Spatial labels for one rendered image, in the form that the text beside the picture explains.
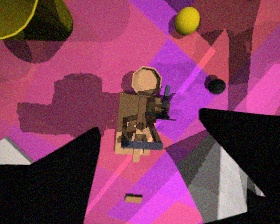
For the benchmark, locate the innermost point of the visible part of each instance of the black ball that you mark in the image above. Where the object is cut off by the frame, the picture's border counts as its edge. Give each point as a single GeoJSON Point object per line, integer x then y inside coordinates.
{"type": "Point", "coordinates": [217, 86]}

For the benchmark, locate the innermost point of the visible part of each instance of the yellow ball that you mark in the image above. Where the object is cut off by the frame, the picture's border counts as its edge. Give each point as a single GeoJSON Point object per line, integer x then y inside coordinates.
{"type": "Point", "coordinates": [186, 21]}

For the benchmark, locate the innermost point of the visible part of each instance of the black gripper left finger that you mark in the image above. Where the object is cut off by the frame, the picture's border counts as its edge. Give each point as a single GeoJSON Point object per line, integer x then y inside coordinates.
{"type": "Point", "coordinates": [54, 189]}

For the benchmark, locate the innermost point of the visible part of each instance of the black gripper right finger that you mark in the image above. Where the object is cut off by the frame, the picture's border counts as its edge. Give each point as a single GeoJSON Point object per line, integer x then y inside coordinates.
{"type": "Point", "coordinates": [252, 141]}

